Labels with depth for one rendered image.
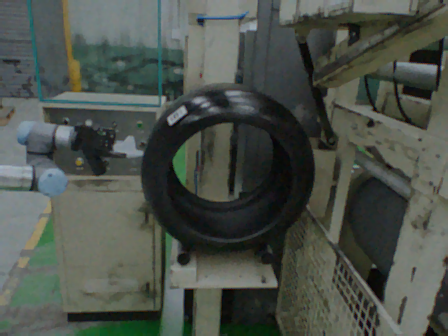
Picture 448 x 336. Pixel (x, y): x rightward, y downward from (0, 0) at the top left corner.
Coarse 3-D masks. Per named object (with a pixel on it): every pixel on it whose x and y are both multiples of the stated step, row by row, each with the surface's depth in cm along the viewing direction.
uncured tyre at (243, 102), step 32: (192, 96) 102; (224, 96) 99; (256, 96) 100; (160, 128) 101; (192, 128) 98; (288, 128) 101; (160, 160) 101; (288, 160) 131; (160, 192) 104; (192, 192) 137; (256, 192) 137; (288, 192) 129; (160, 224) 111; (192, 224) 129; (224, 224) 135; (256, 224) 130; (288, 224) 112
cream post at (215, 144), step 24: (216, 0) 122; (240, 0) 122; (216, 24) 124; (216, 48) 127; (216, 72) 130; (216, 144) 139; (216, 168) 143; (216, 192) 147; (216, 288) 163; (216, 312) 168
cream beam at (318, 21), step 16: (288, 0) 112; (304, 0) 96; (320, 0) 84; (352, 0) 68; (368, 0) 68; (384, 0) 68; (400, 0) 69; (416, 0) 69; (288, 16) 111; (304, 16) 96; (320, 16) 85; (336, 16) 78; (352, 16) 76; (368, 16) 74; (384, 16) 73; (400, 16) 71
